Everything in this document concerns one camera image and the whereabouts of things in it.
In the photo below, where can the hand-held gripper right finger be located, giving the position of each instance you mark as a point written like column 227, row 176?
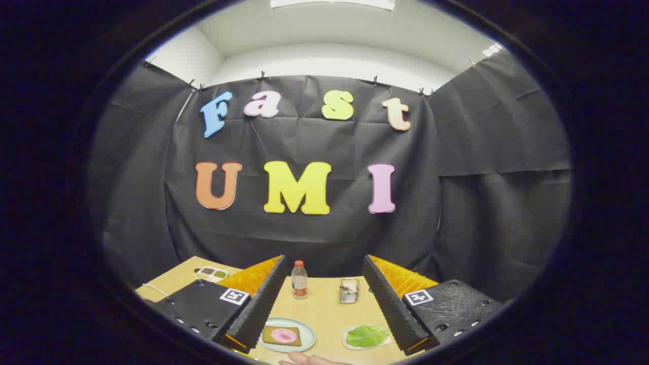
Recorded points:
column 388, row 309

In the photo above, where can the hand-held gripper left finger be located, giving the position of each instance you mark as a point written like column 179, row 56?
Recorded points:
column 261, row 309

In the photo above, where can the green lettuce leaf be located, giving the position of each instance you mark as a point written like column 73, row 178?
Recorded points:
column 367, row 335

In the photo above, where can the brown toast square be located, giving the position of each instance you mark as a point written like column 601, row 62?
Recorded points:
column 267, row 335

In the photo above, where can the pink ham slice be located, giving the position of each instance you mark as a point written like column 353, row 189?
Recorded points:
column 283, row 335

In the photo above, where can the clear water bottle red cap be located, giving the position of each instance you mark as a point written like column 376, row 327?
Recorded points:
column 299, row 284

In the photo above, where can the white square plate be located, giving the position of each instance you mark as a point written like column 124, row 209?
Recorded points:
column 350, row 346

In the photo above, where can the pale green round plate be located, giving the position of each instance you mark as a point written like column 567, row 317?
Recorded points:
column 307, row 337

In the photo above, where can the white divided seasoning tray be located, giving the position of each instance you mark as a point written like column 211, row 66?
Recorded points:
column 208, row 274

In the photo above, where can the black backdrop cloth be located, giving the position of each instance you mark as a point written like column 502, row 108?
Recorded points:
column 324, row 233

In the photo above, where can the ceiling light panel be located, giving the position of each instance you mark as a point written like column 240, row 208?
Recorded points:
column 332, row 3

